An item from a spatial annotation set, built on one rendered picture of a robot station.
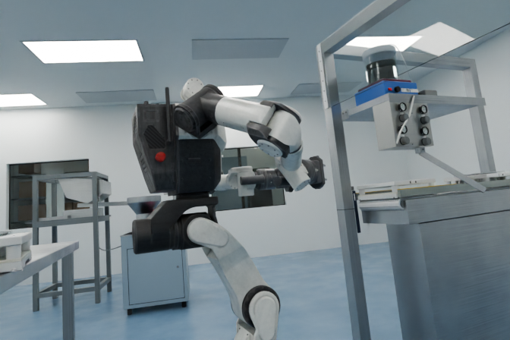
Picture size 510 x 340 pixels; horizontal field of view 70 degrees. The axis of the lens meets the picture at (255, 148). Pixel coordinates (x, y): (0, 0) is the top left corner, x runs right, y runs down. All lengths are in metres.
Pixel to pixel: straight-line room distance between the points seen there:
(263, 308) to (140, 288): 2.70
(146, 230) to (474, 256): 1.47
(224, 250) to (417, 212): 0.84
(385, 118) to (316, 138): 5.46
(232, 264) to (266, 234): 5.40
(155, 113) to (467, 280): 1.52
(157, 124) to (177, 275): 2.79
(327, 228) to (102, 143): 4.32
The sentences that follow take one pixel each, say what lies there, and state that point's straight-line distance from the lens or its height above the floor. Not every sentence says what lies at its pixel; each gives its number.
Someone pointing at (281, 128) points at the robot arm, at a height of 1.15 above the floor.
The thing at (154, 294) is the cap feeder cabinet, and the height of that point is 0.17.
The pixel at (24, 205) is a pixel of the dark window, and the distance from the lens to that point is 7.24.
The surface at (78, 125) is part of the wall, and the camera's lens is 7.02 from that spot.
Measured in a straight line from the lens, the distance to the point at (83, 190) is 4.83.
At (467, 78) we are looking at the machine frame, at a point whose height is 1.61.
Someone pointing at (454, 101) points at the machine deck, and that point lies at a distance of 1.94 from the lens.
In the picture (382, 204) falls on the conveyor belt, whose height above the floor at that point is 0.90.
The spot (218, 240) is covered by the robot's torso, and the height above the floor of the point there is 0.85.
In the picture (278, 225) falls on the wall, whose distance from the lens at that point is 6.74.
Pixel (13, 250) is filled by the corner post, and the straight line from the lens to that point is 0.92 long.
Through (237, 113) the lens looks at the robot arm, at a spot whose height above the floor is 1.21.
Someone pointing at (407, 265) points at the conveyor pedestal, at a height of 0.62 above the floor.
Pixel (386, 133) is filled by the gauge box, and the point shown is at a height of 1.20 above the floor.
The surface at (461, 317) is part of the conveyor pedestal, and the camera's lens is 1.95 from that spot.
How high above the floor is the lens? 0.96
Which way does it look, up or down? 8 degrees up
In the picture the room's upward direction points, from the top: 5 degrees counter-clockwise
